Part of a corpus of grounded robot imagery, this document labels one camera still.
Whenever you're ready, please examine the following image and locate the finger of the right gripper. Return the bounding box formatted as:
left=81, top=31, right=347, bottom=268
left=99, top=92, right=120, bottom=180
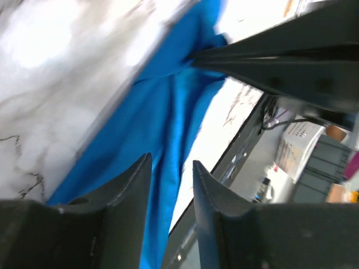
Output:
left=191, top=1, right=358, bottom=64
left=193, top=58, right=358, bottom=114

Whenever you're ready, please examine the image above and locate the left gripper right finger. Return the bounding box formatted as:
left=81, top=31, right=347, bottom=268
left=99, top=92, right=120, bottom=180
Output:
left=193, top=161, right=358, bottom=268

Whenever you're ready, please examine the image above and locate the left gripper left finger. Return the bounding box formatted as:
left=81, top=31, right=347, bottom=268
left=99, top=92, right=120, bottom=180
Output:
left=1, top=154, right=152, bottom=268

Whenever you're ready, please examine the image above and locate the blue satin napkin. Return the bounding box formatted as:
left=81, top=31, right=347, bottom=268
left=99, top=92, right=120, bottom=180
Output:
left=49, top=1, right=227, bottom=268

